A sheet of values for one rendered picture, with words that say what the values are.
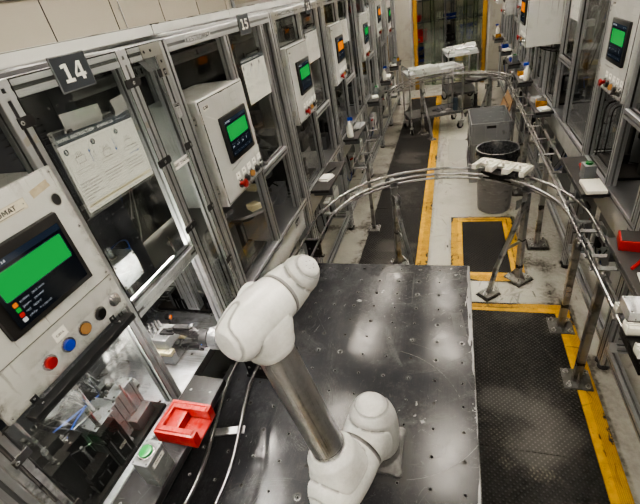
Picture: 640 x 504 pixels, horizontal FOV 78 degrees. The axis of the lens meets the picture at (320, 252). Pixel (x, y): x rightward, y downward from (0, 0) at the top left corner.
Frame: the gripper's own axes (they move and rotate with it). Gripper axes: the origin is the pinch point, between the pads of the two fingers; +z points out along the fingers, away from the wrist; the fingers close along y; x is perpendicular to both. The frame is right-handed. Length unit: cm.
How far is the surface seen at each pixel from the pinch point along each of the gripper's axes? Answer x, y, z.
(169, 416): 30.8, -6.4, -17.7
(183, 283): -24.7, 8.4, 5.4
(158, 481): 50, -9, -26
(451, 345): -38, -41, -107
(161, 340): 4.4, 2.3, 0.2
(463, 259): -199, -108, -110
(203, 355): 0.1, -10.4, -11.5
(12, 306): 48, 59, -21
